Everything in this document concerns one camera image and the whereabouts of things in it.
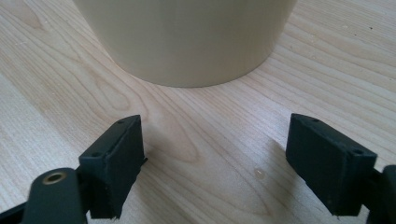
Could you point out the beige round container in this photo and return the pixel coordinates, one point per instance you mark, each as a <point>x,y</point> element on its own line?
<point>186,37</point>

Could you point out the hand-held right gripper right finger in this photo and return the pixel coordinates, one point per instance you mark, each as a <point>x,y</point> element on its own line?
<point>330,165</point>

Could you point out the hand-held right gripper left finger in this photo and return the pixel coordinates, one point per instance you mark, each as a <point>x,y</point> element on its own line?
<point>113,168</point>

